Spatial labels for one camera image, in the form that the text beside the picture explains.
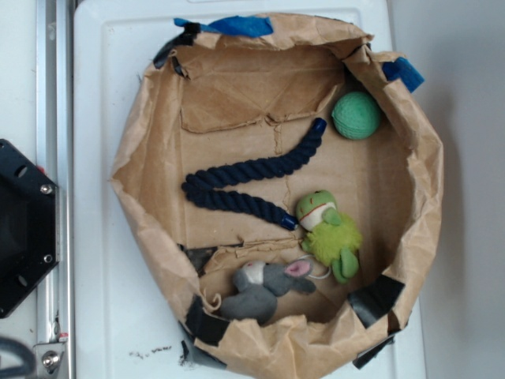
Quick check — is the green textured ball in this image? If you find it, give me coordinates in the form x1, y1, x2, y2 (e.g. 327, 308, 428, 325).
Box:
331, 92, 381, 140

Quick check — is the brown paper-lined cardboard box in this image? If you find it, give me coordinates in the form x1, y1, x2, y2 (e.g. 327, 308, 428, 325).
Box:
110, 13, 443, 378

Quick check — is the green plush frog toy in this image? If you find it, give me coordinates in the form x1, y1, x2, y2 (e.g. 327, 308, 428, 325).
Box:
296, 190, 363, 284

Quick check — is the grey plush bunny toy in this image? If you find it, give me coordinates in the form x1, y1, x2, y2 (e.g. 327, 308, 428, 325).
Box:
220, 259, 316, 324

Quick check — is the white plastic tray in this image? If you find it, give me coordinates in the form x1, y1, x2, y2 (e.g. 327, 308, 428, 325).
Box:
73, 0, 428, 379

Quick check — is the dark blue twisted rope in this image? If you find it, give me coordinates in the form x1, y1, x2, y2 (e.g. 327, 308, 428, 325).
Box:
181, 117, 328, 231

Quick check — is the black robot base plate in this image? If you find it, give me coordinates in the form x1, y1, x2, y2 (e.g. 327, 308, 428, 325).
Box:
0, 139, 58, 319

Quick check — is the aluminium extrusion rail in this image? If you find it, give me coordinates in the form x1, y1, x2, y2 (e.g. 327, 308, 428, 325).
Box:
34, 1, 78, 378

